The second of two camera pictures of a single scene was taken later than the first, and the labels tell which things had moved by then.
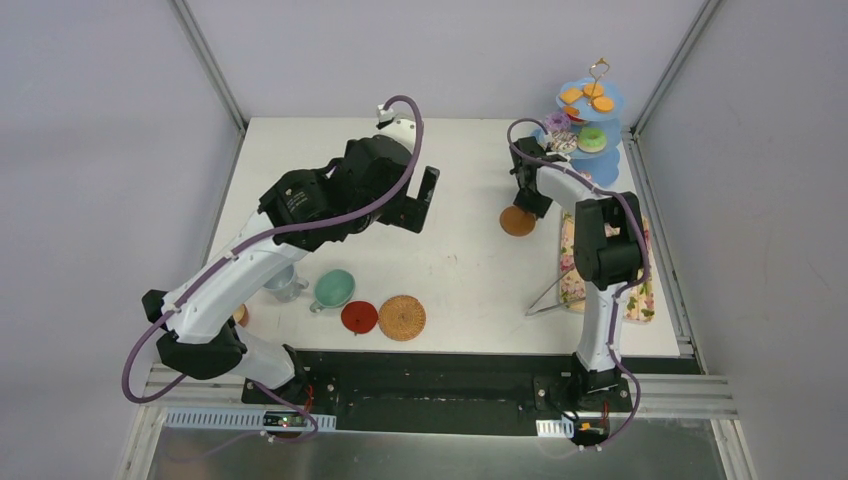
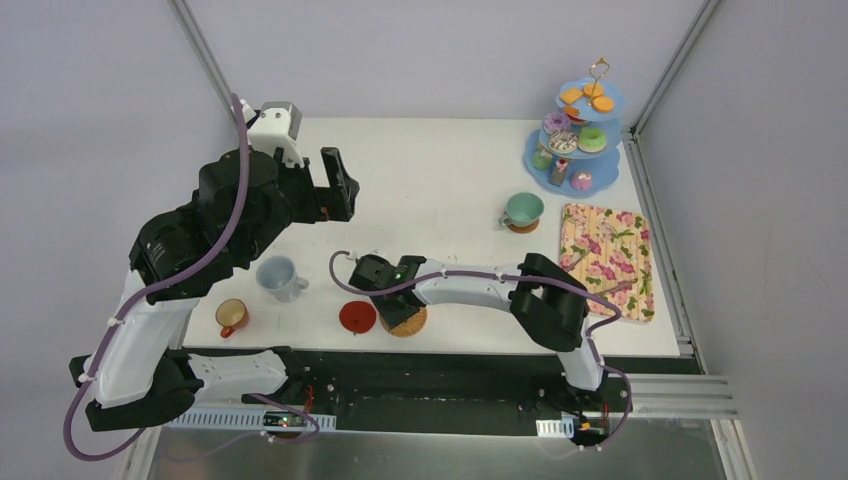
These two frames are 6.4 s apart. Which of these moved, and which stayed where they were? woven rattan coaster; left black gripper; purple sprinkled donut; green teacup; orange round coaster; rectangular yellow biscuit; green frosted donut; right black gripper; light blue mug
Moved: right black gripper; left black gripper; green teacup
Stayed: purple sprinkled donut; green frosted donut; light blue mug; rectangular yellow biscuit; orange round coaster; woven rattan coaster
